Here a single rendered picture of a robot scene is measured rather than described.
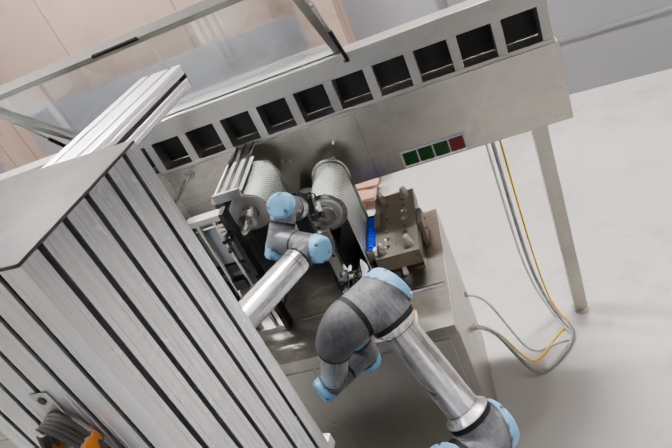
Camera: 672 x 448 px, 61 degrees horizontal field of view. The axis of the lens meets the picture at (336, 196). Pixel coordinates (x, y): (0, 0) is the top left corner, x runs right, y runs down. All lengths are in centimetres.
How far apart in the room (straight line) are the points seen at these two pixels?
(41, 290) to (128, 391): 16
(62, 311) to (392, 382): 160
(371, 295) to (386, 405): 93
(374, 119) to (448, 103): 27
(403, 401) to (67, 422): 156
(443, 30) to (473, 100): 28
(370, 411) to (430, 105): 114
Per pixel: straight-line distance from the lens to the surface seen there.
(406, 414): 227
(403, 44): 205
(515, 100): 218
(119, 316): 72
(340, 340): 134
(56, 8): 574
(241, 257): 200
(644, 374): 283
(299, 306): 223
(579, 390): 280
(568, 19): 473
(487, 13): 206
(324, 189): 198
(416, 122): 216
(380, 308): 135
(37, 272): 65
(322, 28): 191
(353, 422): 231
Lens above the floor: 223
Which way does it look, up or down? 29 degrees down
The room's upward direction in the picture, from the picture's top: 25 degrees counter-clockwise
